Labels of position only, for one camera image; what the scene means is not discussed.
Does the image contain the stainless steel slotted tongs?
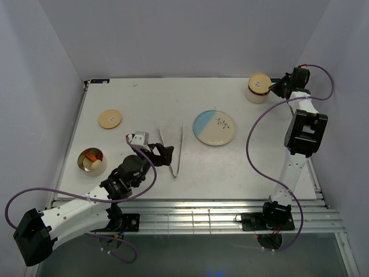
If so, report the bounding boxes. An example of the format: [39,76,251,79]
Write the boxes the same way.
[159,125,184,178]

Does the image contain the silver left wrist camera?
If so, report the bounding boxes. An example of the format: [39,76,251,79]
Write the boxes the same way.
[126,132,150,151]

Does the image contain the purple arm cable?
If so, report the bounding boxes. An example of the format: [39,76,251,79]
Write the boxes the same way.
[5,143,158,264]
[245,63,335,252]

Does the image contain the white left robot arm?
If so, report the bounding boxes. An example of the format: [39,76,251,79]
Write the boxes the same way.
[13,134,174,267]

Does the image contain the blue and white plate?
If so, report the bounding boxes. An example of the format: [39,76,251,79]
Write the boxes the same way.
[193,110,236,146]

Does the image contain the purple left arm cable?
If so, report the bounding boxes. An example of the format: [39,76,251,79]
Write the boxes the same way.
[5,143,158,264]

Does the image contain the steel lunch bowl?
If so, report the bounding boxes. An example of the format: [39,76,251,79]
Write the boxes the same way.
[246,87,270,104]
[77,148,107,177]

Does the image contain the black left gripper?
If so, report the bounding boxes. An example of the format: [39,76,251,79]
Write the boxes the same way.
[133,143,174,188]

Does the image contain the left blue corner label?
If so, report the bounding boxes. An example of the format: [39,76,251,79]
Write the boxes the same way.
[90,78,110,84]

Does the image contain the orange fried cutlet piece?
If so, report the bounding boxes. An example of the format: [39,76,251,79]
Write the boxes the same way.
[85,154,97,162]

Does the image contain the white steamed bun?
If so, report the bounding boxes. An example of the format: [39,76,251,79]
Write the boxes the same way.
[90,159,102,171]

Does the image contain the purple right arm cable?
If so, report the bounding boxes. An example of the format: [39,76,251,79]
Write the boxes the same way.
[245,63,335,252]

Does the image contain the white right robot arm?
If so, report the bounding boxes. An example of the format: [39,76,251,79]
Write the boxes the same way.
[260,65,328,229]

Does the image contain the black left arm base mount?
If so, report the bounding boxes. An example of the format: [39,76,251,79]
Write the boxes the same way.
[111,214,140,232]

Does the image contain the wooden round lid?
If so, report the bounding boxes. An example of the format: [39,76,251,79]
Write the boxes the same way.
[98,109,122,129]
[248,73,272,95]

